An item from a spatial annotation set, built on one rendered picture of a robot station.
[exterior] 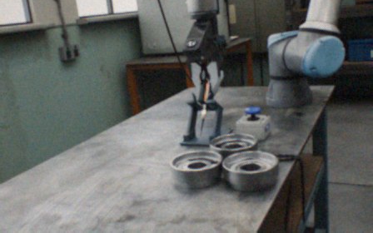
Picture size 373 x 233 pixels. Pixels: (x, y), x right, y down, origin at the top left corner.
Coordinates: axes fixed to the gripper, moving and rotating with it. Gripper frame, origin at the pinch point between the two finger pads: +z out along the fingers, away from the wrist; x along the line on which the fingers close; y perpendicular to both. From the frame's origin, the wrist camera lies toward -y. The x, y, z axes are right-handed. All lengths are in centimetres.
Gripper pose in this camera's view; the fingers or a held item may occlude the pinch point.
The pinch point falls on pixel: (206, 91)
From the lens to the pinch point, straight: 104.5
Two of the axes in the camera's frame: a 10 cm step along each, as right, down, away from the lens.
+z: 1.1, 9.6, 2.5
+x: -9.0, -0.1, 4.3
